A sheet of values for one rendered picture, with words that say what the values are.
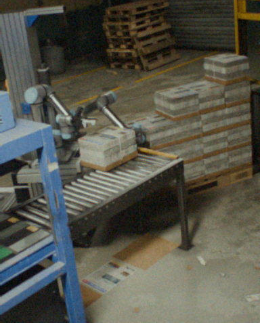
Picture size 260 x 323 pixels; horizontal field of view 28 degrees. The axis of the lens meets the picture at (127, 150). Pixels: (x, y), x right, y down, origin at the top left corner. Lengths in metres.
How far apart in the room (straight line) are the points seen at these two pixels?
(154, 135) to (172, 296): 1.61
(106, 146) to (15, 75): 1.06
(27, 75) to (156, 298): 2.09
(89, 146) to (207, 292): 1.42
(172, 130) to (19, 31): 1.68
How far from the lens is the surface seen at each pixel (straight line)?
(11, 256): 3.17
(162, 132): 4.88
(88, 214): 3.45
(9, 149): 2.70
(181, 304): 3.86
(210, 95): 5.06
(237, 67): 5.20
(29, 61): 4.43
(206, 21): 12.47
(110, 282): 4.14
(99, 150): 3.99
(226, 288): 3.99
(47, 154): 2.85
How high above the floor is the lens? 2.37
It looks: 21 degrees down
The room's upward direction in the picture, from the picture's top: 7 degrees counter-clockwise
